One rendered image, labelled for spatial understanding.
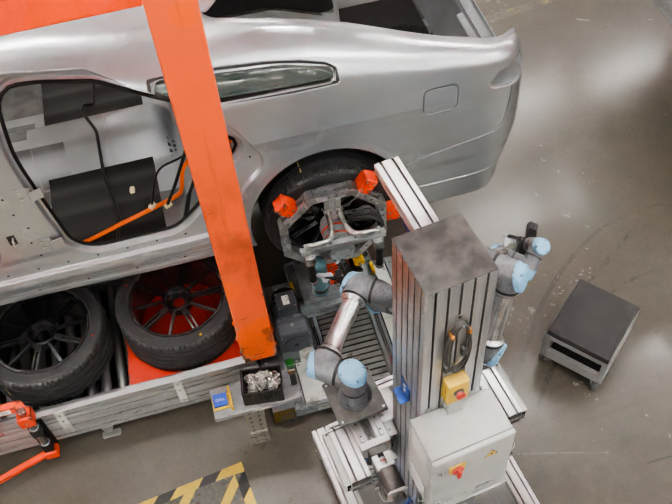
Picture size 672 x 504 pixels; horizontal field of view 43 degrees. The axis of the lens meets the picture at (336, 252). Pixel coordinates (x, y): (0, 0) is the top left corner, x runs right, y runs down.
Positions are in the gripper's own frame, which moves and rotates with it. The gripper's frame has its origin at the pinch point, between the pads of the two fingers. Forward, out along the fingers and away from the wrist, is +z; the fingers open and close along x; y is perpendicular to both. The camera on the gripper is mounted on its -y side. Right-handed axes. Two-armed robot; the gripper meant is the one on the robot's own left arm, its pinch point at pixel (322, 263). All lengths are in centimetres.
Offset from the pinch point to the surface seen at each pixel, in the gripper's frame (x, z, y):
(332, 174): 21.7, 5.7, -40.1
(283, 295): -4.6, 23.1, 35.1
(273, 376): -54, -4, 26
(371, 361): 4, -26, 72
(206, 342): -50, 40, 34
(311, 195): 9.1, 10.0, -34.9
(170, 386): -74, 48, 48
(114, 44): -24, 79, -118
